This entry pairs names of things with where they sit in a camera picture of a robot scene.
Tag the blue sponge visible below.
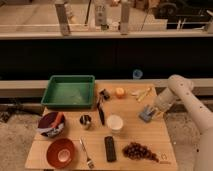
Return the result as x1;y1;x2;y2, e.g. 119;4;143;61
139;105;155;123

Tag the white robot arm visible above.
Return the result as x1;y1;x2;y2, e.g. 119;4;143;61
153;75;213;171

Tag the orange fruit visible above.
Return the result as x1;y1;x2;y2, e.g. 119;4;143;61
115;87;125;98

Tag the blue cup on ledge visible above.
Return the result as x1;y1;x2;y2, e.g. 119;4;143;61
132;69;143;79

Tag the white plastic cup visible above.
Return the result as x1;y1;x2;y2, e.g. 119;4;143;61
107;115;124;133

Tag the bunch of dark grapes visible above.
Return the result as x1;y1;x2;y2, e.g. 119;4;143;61
122;142;159;162

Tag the small black clip object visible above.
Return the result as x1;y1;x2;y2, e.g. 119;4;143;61
99;89;110;100

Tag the black remote control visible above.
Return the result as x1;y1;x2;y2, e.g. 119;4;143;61
104;136;116;162

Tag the small metal cup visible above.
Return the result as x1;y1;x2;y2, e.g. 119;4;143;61
80;115;91;130

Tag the metal fork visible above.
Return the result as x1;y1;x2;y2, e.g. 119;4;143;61
79;139;94;169

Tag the green plastic tray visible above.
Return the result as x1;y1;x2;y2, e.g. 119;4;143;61
41;75;95;109

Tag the red bowl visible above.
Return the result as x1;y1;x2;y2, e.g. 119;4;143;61
46;138;75;169

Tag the dark patterned bowl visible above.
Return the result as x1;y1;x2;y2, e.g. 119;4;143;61
37;112;65;138

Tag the black handled tool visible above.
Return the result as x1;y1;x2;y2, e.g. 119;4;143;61
97;96;105;125

